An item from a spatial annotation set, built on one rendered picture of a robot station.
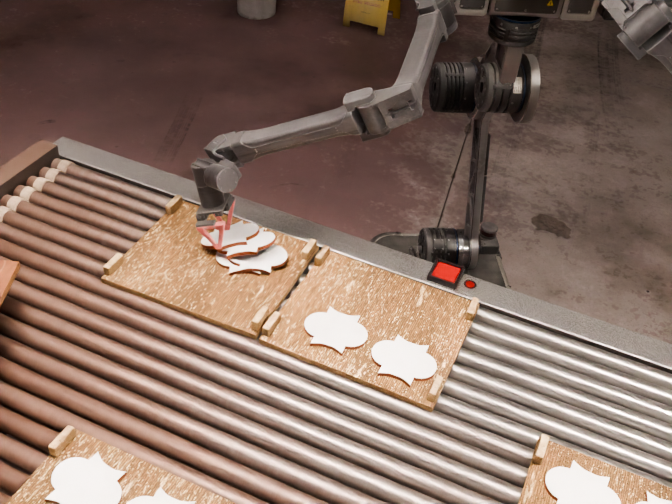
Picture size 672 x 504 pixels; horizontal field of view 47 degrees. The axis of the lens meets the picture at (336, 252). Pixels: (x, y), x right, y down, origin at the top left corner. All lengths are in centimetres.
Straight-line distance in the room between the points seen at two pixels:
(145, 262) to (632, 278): 235
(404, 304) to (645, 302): 187
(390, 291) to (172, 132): 248
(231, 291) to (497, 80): 99
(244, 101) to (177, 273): 263
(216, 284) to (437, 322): 53
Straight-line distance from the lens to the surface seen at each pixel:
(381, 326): 178
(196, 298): 182
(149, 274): 189
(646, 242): 389
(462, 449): 162
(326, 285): 186
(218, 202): 186
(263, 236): 191
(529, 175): 411
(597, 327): 196
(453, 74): 279
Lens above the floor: 220
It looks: 40 degrees down
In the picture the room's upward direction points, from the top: 6 degrees clockwise
